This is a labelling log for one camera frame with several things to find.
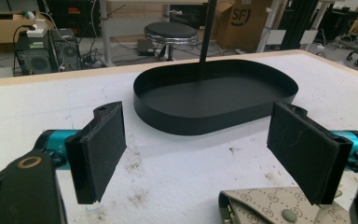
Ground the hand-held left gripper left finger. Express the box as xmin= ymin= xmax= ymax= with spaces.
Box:
xmin=64 ymin=101 xmax=128 ymax=205

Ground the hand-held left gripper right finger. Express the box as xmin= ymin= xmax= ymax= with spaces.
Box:
xmin=266 ymin=101 xmax=354 ymax=205

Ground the beige patterned wallet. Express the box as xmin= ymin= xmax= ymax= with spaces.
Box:
xmin=218 ymin=186 xmax=352 ymax=224

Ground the black oval tray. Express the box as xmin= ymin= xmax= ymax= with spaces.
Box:
xmin=132 ymin=59 xmax=299 ymax=136

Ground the black computer tower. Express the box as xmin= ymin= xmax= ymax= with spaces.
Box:
xmin=13 ymin=28 xmax=83 ymax=77

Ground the white desk leg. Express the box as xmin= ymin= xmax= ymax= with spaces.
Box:
xmin=99 ymin=0 xmax=117 ymax=67

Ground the round black stool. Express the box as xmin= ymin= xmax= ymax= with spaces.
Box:
xmin=143 ymin=21 xmax=200 ymax=62

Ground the white power adapter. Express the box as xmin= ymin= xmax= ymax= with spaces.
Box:
xmin=25 ymin=19 xmax=48 ymax=39

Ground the brown cardboard box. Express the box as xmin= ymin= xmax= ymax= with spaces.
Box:
xmin=214 ymin=0 xmax=276 ymax=52

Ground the black vertical stand pole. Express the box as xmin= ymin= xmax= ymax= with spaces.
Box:
xmin=199 ymin=0 xmax=218 ymax=64

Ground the open cardboard box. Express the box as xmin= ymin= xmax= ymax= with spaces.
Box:
xmin=0 ymin=11 xmax=54 ymax=47

